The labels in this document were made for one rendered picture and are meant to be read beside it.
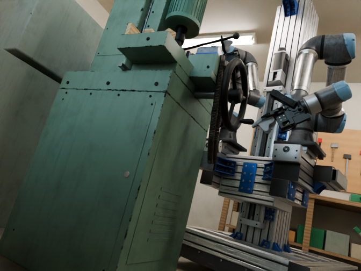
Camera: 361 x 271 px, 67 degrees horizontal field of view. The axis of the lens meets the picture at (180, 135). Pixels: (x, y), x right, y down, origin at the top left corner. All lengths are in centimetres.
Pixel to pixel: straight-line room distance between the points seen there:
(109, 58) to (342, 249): 332
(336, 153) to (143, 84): 372
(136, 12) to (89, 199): 93
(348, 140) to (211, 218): 231
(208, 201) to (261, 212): 287
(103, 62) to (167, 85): 52
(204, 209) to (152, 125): 371
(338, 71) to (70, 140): 127
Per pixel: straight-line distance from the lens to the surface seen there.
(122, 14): 155
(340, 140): 452
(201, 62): 115
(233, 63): 104
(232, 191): 170
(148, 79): 104
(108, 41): 148
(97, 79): 121
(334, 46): 150
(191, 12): 139
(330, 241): 385
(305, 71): 136
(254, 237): 183
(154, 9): 150
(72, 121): 120
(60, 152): 118
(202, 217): 458
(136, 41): 105
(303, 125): 167
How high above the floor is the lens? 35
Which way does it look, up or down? 14 degrees up
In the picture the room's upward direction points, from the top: 14 degrees clockwise
